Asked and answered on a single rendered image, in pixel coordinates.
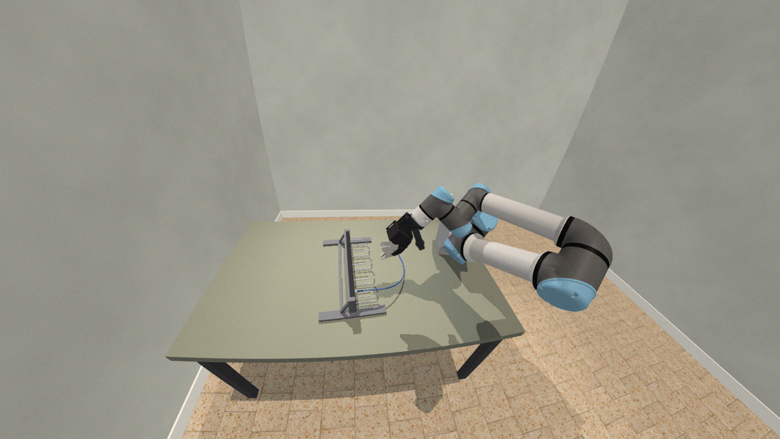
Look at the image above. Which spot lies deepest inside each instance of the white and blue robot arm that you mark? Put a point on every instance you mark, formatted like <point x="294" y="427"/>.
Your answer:
<point x="568" y="280"/>

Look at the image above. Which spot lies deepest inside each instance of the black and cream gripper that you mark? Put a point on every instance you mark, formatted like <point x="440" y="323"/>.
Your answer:
<point x="400" y="236"/>

